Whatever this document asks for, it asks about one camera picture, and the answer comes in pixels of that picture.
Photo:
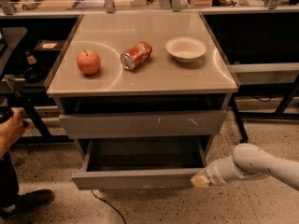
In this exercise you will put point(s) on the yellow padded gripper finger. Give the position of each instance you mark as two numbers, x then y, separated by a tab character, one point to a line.
200	180

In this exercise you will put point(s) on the dark trouser leg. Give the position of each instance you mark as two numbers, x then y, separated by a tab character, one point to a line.
9	186

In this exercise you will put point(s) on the grey shelf right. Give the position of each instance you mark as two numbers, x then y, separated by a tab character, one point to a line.
265	73

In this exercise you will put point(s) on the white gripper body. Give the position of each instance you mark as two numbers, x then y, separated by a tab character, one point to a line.
214	174

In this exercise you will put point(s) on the black desk frame left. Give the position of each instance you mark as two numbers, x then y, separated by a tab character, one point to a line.
13	98

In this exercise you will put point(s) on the person's hand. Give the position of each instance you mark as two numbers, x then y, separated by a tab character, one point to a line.
11	131

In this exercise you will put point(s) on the white bowl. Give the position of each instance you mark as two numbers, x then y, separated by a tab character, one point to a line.
185	49

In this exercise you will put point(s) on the grey top drawer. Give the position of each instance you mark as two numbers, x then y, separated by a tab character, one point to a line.
146	124

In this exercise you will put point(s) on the grey drawer cabinet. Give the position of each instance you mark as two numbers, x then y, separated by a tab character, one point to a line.
150	80

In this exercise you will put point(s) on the grey drawer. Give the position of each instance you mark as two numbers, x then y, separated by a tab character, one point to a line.
146	124
140	163

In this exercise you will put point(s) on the dark shoe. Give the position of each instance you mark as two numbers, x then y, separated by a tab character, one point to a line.
27	202

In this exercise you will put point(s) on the red soda can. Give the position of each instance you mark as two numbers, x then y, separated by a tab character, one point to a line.
136	55

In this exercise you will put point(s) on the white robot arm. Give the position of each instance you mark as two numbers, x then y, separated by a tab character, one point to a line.
246	162

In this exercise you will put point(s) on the red apple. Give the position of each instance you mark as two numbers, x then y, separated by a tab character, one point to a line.
88	62

